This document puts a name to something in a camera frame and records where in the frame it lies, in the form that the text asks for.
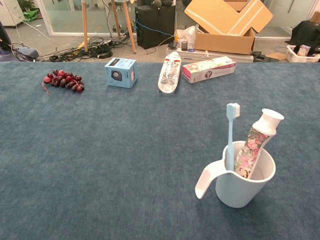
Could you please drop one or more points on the open brown cardboard box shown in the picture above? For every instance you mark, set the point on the open brown cardboard box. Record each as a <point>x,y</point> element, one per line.
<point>225,43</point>

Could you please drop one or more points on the red grape bunch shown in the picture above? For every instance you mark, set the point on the red grape bunch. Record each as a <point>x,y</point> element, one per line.
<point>62,80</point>

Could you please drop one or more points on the wooden stand leg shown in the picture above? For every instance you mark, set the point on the wooden stand leg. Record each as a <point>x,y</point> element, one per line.
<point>129,25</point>
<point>85,25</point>
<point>115,17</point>

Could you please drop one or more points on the floral pink box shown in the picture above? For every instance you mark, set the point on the floral pink box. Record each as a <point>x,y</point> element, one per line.
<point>207,71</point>

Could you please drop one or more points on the clear plastic water bottle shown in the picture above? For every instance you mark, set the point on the clear plastic water bottle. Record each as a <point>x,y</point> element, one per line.
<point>168,77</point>

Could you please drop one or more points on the black metal bracket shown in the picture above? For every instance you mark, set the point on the black metal bracket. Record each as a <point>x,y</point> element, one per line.
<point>257,55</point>

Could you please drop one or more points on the floral toothpaste tube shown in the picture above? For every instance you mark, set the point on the floral toothpaste tube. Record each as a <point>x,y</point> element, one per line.
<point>255,147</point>

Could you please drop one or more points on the white plastic basket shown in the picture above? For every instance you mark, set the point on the white plastic basket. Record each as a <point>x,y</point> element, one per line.
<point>292,56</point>

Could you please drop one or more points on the black mesh pen holder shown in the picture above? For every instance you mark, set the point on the black mesh pen holder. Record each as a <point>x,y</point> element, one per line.
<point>184,46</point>

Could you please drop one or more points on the aluminium profile rail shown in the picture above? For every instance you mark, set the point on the aluminium profile rail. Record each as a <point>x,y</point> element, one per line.
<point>240,58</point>

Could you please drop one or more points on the green bag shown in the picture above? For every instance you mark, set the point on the green bag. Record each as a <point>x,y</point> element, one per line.
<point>31,15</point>

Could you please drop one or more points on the light blue speaker box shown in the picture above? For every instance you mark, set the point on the light blue speaker box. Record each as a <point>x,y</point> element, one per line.
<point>120,75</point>

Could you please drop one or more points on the black cloth cover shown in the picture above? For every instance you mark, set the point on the black cloth cover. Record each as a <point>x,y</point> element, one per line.
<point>305,32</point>

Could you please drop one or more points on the flattened brown cardboard box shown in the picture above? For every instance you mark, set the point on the flattened brown cardboard box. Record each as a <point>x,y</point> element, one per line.
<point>215,15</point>

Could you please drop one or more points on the blue grey machine base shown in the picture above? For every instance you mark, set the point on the blue grey machine base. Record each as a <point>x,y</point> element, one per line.
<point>5,55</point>

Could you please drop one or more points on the white plastic bag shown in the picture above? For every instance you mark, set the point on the white plastic bag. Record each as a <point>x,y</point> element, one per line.
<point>187,33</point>

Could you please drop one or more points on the light blue toothbrush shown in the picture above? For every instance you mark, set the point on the light blue toothbrush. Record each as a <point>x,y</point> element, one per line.
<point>230,140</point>

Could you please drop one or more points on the colourful small carton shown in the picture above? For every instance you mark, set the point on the colourful small carton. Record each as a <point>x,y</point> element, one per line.
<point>303,50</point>

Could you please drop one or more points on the blue table mat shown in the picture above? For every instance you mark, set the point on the blue table mat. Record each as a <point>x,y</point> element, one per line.
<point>75,162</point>

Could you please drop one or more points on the black computer tower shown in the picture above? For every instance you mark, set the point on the black computer tower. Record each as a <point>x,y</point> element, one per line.
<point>155,30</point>

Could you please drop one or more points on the white cabinet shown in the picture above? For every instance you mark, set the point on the white cabinet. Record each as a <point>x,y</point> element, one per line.
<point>10,15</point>

